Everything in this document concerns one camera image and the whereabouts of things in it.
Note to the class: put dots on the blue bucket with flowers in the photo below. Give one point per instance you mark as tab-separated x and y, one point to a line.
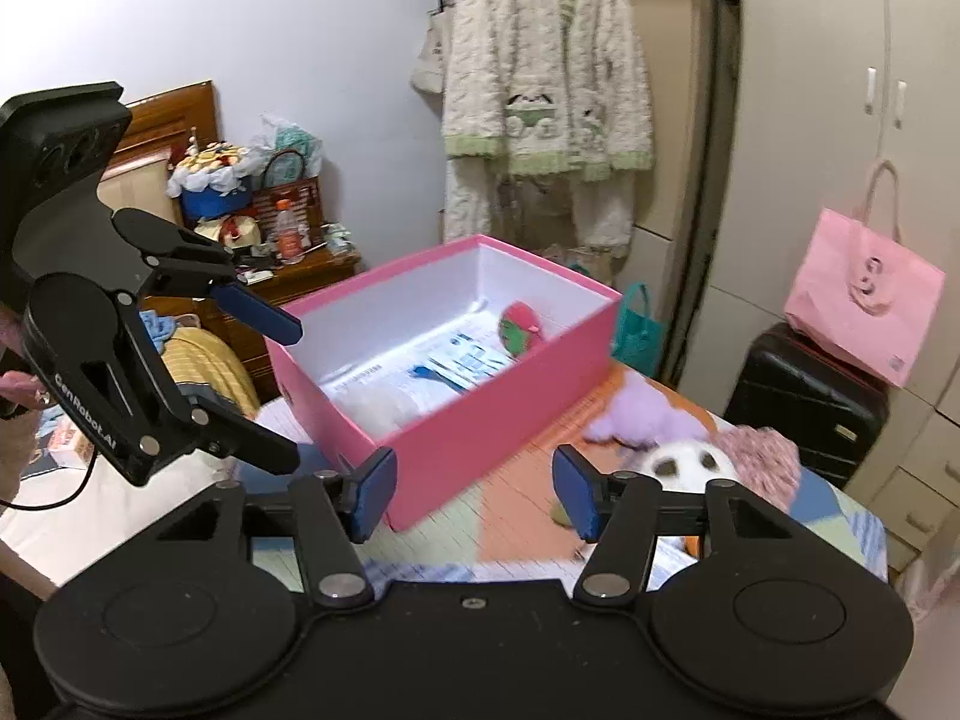
213	180

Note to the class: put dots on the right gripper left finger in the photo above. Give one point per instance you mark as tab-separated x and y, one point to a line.
204	611

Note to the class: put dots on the white panda plush toy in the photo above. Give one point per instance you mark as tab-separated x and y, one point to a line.
682	464

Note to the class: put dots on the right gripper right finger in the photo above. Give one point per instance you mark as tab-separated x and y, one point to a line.
739	607

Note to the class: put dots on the teal gift bag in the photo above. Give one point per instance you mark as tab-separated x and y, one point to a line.
637	341

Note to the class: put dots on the red strawberry plush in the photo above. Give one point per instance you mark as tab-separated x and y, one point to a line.
519	329

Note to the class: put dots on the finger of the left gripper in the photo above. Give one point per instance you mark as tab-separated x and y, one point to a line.
182	264
225	432

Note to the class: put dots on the white plastic bag blue print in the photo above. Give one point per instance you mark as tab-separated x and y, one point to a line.
412	380

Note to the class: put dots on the wooden nightstand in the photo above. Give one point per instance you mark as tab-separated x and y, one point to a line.
317	270

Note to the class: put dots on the orange drink bottle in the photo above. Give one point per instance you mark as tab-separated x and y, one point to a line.
287	235

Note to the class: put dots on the purple plush toy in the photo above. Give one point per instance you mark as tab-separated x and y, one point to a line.
640	415

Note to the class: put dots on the cream knitted cardigan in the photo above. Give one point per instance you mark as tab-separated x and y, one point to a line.
551	90

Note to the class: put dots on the woven red basket bag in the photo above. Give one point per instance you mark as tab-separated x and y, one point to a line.
302	192

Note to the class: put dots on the black suitcase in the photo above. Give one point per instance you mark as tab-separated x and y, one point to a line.
831	410

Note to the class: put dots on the beige wardrobe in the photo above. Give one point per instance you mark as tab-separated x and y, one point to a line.
823	88

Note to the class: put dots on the pink paper shopping bag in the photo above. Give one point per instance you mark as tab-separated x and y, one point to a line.
863	296

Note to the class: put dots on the pink cardboard storage box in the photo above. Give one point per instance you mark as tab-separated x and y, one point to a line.
441	455

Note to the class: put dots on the person's left hand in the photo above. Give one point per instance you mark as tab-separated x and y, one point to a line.
21	389

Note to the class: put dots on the beige canvas tote bag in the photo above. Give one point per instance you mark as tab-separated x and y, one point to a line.
429	71

